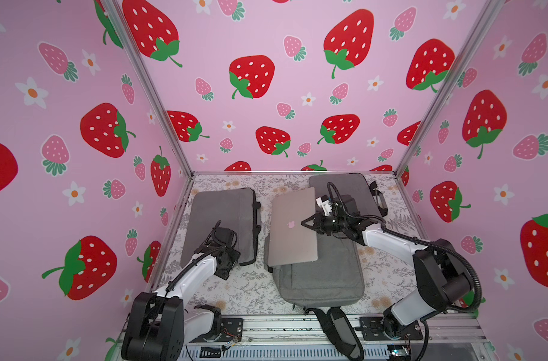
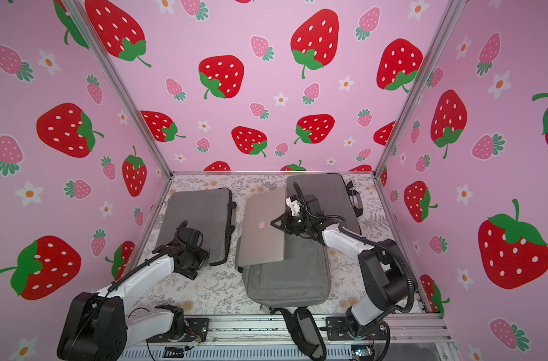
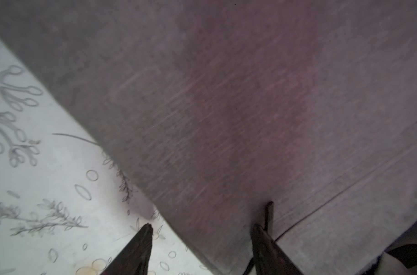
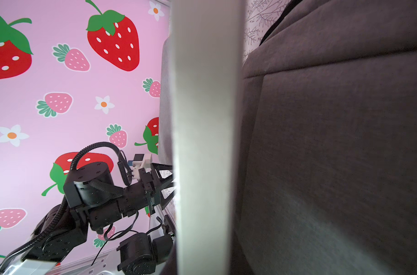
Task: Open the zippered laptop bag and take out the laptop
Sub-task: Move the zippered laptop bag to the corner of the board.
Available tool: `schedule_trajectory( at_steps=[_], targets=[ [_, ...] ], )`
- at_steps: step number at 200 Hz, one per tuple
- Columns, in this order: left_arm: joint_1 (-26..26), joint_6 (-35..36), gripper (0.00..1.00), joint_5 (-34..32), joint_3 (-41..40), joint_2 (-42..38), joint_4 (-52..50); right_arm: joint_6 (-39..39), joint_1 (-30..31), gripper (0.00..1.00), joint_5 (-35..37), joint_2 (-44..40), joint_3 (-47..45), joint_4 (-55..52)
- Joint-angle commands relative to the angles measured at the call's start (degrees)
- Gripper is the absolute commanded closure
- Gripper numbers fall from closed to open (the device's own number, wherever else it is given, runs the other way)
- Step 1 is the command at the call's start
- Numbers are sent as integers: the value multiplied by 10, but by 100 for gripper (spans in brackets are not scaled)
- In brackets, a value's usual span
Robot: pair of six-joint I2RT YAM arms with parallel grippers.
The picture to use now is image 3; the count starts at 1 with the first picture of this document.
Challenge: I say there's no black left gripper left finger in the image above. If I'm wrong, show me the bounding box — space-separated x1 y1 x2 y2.
102 223 153 275

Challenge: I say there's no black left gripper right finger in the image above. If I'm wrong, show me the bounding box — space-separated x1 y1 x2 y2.
251 224 303 275

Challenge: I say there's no dark grey laptop sleeve left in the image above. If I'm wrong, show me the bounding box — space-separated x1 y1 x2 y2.
0 1 417 275

